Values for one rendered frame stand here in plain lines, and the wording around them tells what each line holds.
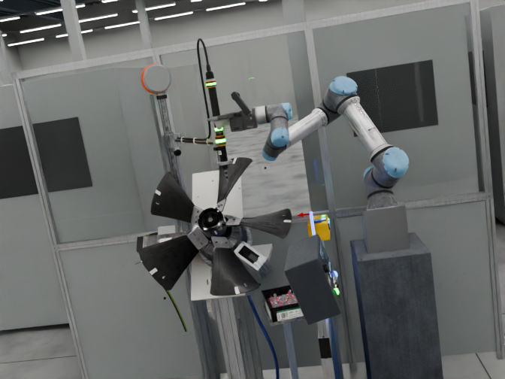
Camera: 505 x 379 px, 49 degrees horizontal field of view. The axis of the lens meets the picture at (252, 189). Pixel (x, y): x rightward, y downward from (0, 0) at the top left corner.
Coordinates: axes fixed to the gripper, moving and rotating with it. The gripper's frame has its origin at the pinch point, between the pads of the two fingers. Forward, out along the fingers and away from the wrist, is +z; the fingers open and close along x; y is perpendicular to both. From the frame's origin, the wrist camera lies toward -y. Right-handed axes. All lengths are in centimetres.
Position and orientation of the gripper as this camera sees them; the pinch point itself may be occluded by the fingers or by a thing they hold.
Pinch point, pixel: (210, 117)
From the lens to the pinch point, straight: 247.4
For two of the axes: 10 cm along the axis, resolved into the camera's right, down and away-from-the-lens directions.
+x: 1.2, -2.1, 9.7
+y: 1.5, 9.7, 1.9
